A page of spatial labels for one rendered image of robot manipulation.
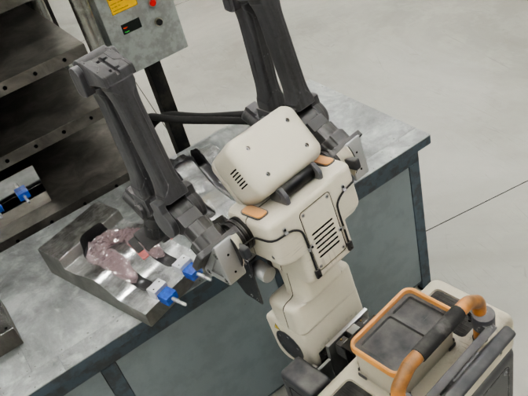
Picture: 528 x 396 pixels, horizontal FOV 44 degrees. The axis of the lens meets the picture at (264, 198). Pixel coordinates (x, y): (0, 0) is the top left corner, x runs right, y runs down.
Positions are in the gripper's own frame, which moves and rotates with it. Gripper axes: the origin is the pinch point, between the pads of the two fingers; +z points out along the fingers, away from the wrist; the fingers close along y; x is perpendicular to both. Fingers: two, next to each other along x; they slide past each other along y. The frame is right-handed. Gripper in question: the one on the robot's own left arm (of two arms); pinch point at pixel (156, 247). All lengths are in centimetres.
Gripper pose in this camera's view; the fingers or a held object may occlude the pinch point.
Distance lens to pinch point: 187.4
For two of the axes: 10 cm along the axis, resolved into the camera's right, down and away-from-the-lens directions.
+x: 6.9, 6.4, -3.2
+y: -7.1, 5.5, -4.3
